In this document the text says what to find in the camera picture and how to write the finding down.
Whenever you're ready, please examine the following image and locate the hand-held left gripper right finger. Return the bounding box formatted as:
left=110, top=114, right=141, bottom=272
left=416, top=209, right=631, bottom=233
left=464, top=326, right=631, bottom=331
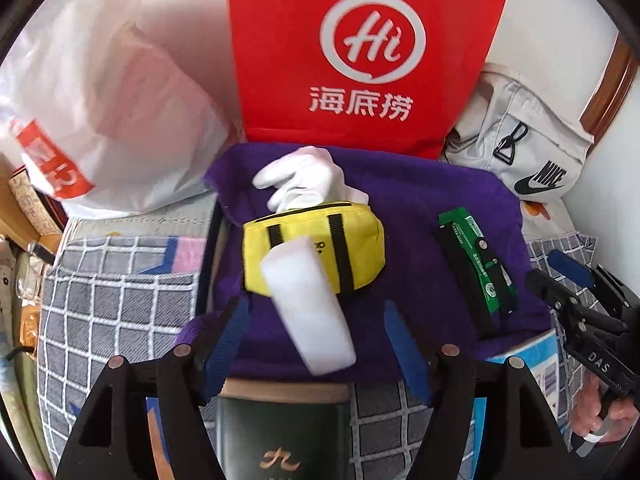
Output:
left=382, top=301, right=577, bottom=480

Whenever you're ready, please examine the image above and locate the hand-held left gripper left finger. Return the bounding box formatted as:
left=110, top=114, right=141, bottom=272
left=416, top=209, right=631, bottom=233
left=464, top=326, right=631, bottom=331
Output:
left=55, top=297, right=252, bottom=480

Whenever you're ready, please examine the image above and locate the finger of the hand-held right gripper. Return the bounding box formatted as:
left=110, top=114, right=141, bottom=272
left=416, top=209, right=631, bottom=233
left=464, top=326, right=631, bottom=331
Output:
left=591, top=265, right=640, bottom=323
left=525, top=249, right=628, bottom=343

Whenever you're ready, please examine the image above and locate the black belt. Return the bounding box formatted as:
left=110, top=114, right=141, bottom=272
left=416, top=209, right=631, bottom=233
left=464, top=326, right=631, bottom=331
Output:
left=432, top=225, right=518, bottom=341

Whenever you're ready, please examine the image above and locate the purple towel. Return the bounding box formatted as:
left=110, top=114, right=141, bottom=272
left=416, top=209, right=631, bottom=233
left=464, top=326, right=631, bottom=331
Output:
left=172, top=142, right=551, bottom=386

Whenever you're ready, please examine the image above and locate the yellow zip bag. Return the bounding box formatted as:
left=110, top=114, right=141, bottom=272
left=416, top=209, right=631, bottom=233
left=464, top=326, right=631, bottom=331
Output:
left=241, top=201, right=386, bottom=297

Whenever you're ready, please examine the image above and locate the white glove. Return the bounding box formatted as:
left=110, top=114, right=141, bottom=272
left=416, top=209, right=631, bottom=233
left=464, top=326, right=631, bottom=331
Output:
left=252, top=146, right=368, bottom=211

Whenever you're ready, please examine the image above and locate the person's right hand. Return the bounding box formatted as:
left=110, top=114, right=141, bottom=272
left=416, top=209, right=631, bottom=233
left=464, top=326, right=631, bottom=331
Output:
left=570, top=374, right=640, bottom=443

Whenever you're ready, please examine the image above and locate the blue tissue pack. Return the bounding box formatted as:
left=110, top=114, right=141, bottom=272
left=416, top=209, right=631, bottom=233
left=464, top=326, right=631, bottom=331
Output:
left=470, top=332, right=563, bottom=441

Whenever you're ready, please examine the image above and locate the dark green tin box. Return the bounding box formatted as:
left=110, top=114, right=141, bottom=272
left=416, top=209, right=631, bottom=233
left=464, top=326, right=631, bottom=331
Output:
left=215, top=380, right=353, bottom=480

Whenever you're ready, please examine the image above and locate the grey checked blanket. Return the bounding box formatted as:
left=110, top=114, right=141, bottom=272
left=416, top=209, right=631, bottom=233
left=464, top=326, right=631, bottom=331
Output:
left=37, top=205, right=596, bottom=480

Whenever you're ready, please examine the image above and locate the grey sports bag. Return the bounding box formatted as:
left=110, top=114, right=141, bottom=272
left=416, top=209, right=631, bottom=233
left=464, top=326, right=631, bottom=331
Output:
left=440, top=62, right=596, bottom=203

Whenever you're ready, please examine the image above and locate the framed printed sign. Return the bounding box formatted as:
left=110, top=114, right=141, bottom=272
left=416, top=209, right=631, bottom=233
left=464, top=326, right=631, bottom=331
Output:
left=9, top=165, right=66, bottom=243

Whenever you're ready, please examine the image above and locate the white plastic shopping bag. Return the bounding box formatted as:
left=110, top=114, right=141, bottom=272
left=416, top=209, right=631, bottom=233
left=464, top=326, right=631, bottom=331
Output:
left=0, top=0, right=246, bottom=218

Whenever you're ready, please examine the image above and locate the red paper bag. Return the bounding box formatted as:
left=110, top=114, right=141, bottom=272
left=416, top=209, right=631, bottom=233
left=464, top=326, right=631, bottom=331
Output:
left=225, top=0, right=512, bottom=161

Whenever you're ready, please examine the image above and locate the brown wooden frame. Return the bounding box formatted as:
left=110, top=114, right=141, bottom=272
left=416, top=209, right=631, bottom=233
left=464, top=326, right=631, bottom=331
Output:
left=580, top=35, right=640, bottom=138

